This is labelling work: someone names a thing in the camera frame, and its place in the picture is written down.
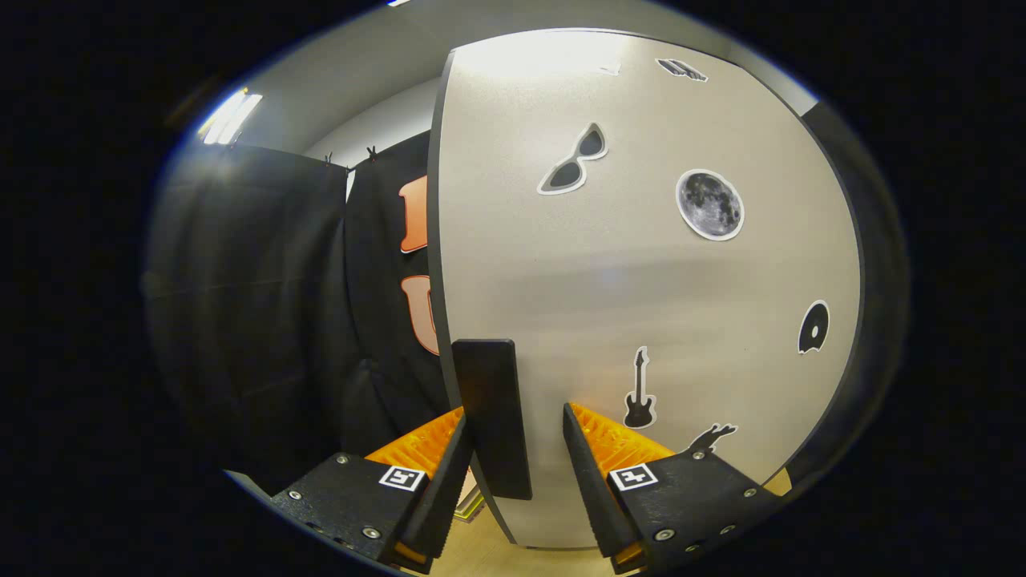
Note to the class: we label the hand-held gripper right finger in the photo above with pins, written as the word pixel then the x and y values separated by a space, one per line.
pixel 597 497

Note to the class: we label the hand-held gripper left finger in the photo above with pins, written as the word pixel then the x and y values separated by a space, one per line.
pixel 445 497

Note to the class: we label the beige shoe cabinet door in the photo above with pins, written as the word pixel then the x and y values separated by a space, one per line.
pixel 641 280

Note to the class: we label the grey shoe cabinet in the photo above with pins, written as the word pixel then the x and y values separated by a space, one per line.
pixel 868 256

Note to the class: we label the yellow edged book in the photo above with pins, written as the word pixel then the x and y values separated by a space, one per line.
pixel 471 506

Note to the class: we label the black backdrop cloth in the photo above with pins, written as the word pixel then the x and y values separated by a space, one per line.
pixel 256 320

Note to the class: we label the row of black cloth clips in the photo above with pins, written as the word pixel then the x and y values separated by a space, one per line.
pixel 371 152

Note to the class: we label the narrow ceiling light strip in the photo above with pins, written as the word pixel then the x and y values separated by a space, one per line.
pixel 228 118

